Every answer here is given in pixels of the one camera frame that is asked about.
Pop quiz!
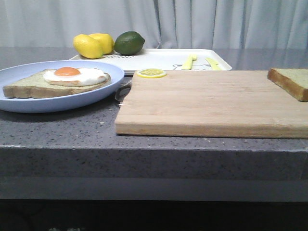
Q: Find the toast slice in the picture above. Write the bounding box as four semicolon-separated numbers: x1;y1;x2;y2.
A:
2;69;111;99
267;68;308;102

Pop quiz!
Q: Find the light blue round plate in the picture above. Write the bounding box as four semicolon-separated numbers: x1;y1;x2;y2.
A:
0;60;125;113

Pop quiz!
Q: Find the white bear tray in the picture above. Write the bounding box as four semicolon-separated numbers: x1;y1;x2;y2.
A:
68;48;233;73

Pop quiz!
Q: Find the lemon slice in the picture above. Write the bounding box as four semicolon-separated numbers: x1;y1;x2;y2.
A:
137;68;167;78

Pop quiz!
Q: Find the yellow plastic fork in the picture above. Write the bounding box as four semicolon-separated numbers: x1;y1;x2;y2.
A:
181;54;197;70

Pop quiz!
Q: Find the wooden cutting board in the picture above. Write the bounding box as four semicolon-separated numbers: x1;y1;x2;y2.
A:
115;70;308;139

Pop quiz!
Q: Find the green lime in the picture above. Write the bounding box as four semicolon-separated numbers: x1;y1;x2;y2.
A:
114;31;145;55

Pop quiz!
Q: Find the yellow plastic knife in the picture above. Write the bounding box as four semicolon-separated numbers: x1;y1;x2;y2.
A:
205;57;222;70

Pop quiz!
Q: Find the fried egg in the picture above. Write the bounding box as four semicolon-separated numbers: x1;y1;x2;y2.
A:
43;67;110;87

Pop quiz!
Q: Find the rear yellow lemon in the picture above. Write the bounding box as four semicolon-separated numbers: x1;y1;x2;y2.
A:
89;33;115;55

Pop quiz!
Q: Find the yellow lemon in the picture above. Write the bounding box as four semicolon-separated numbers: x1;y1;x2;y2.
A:
73;34;103;59
89;33;115;55

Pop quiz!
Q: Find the front yellow lemon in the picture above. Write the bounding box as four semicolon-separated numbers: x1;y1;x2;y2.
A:
73;34;103;59

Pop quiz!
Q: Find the grey white curtain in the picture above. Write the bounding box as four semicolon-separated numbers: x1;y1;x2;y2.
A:
0;0;308;49

